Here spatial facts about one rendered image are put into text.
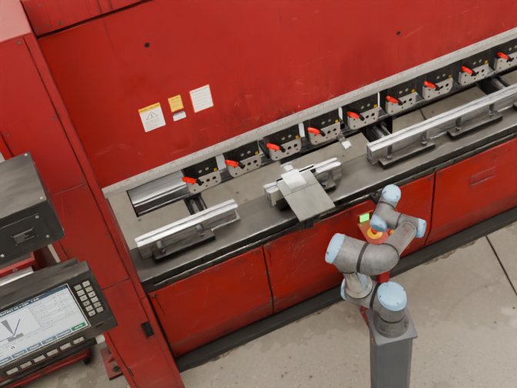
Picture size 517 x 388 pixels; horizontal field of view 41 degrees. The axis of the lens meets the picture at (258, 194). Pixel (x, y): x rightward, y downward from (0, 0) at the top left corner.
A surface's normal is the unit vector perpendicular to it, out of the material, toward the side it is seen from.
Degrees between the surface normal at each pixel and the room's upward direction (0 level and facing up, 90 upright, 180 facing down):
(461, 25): 90
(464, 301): 0
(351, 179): 0
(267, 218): 0
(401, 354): 90
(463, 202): 90
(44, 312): 90
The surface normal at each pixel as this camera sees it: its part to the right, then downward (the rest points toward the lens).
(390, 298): -0.01, -0.63
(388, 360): 0.17, 0.71
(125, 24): 0.40, 0.64
